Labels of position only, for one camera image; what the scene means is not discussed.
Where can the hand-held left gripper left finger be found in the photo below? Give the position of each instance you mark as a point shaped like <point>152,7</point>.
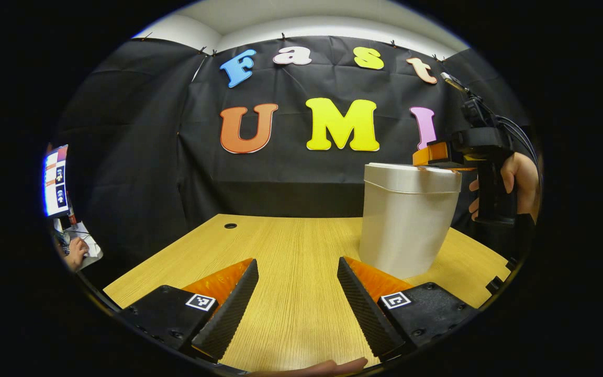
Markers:
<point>231,309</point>

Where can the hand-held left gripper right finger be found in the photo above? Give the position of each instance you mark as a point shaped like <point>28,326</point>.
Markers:
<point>364,311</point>

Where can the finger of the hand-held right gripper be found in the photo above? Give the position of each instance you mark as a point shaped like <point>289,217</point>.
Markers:
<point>432,153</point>
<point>445,165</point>

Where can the white desktop garbage bin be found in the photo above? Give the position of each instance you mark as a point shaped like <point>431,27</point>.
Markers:
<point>406,225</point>

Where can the wooden desktop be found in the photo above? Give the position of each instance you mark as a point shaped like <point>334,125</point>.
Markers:
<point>296,262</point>

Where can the white paper sheet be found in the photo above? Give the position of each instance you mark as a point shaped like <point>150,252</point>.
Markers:
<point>93,248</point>

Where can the black backdrop cloth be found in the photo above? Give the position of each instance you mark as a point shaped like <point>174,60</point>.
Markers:
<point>139,183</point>

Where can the computer monitor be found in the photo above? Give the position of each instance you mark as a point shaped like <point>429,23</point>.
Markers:
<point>55,183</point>

